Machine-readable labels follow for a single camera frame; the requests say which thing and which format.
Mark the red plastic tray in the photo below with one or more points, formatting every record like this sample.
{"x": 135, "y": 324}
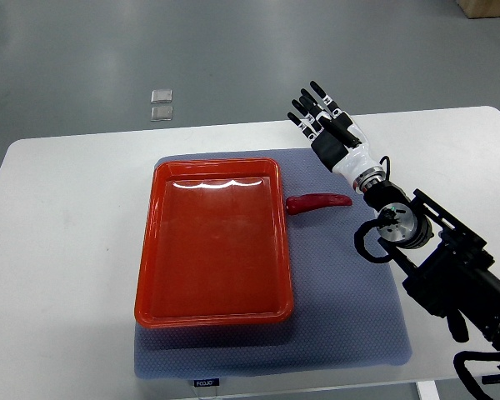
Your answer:
{"x": 215, "y": 249}

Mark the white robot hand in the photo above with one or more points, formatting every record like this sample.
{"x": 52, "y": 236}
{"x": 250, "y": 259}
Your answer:
{"x": 341, "y": 147}

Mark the white table leg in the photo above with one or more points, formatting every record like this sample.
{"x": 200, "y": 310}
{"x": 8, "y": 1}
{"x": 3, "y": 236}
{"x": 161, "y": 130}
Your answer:
{"x": 427, "y": 390}

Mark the cardboard box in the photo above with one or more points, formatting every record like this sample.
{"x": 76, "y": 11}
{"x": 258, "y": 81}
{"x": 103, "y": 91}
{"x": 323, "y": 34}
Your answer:
{"x": 475, "y": 9}

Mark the upper floor metal plate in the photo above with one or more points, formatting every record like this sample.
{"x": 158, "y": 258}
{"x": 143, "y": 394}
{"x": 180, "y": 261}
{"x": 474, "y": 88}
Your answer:
{"x": 163, "y": 95}

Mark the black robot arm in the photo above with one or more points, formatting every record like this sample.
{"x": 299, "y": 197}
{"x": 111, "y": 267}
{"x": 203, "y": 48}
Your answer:
{"x": 446, "y": 263}

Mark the blue mesh mat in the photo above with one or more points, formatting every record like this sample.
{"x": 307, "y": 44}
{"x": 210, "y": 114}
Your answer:
{"x": 346, "y": 311}

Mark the red pepper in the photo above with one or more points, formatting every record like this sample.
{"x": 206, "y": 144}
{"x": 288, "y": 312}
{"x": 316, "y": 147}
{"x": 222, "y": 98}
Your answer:
{"x": 310, "y": 202}

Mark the black mat label tag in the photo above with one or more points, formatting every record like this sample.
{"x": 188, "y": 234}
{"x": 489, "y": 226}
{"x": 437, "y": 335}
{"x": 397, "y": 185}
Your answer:
{"x": 206, "y": 383}

